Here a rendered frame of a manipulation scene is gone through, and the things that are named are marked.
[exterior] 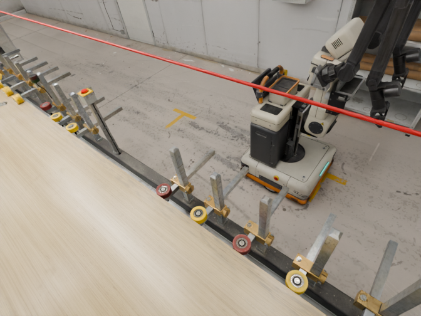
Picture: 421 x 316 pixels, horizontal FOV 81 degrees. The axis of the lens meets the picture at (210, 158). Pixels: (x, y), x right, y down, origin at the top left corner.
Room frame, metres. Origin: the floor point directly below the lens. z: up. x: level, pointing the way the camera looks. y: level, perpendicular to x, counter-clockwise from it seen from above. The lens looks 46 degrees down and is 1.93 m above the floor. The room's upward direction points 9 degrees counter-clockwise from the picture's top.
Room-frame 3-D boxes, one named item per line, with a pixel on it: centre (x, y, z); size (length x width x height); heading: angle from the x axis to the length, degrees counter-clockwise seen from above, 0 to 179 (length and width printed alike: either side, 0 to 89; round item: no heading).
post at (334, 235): (0.33, -0.35, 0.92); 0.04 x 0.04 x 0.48; 44
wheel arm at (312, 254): (0.42, -0.39, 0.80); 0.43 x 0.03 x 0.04; 134
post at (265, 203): (0.51, -0.18, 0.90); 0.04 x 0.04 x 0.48; 44
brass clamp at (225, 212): (0.70, 0.01, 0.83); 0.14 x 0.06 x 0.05; 44
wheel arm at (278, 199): (0.60, -0.21, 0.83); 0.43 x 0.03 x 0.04; 134
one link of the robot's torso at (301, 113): (1.44, -0.87, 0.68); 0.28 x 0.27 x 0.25; 134
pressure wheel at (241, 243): (0.46, -0.07, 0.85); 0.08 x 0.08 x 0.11
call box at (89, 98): (1.40, 0.68, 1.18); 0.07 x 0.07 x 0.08; 44
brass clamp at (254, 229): (0.52, -0.17, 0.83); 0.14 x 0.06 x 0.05; 44
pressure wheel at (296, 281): (0.28, -0.25, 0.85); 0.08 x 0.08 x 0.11
